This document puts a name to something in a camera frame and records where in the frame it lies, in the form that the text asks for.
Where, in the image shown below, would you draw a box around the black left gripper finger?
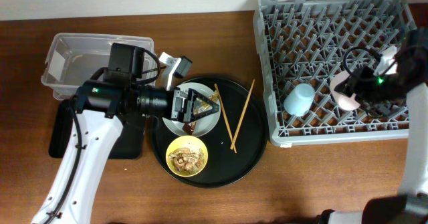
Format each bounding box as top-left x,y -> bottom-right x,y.
185,108 -> 219,122
188,88 -> 219,109

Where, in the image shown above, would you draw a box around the pink cup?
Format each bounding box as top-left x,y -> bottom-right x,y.
329,71 -> 360,111

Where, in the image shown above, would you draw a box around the gold brown snack wrapper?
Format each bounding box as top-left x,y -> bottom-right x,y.
182,90 -> 219,135

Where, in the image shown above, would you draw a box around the yellow bowl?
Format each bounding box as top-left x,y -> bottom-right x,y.
165,136 -> 209,177

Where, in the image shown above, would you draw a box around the food scraps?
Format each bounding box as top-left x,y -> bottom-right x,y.
168,147 -> 205,175

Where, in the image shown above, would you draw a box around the light blue plastic cup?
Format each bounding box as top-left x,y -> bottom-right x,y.
284,84 -> 315,117

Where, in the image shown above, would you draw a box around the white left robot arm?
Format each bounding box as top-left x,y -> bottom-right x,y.
32,43 -> 219,223

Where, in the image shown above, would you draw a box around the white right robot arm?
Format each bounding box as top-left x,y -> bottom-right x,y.
318,28 -> 427,224

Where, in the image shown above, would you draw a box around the grey dishwasher rack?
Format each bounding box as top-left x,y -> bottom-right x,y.
253,0 -> 416,148

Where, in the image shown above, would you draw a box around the left wooden chopstick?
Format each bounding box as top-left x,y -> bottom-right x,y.
214,84 -> 233,143

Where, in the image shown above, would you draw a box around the wooden chopstick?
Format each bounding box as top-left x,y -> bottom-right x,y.
214,84 -> 233,143
230,79 -> 255,154

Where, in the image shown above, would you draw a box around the grey round plate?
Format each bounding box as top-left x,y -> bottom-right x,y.
163,82 -> 221,137

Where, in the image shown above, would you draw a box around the right wooden chopstick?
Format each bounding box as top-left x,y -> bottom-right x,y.
230,79 -> 255,154

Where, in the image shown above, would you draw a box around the round black serving tray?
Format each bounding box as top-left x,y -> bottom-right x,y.
150,76 -> 268,188

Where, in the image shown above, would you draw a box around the black rectangular tray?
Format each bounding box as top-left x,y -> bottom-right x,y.
48,100 -> 144,160

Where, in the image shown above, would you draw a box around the clear plastic bin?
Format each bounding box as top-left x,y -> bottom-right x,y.
41,33 -> 154,101

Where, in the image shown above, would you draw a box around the white label on bin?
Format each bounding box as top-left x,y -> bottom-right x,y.
48,51 -> 66,80

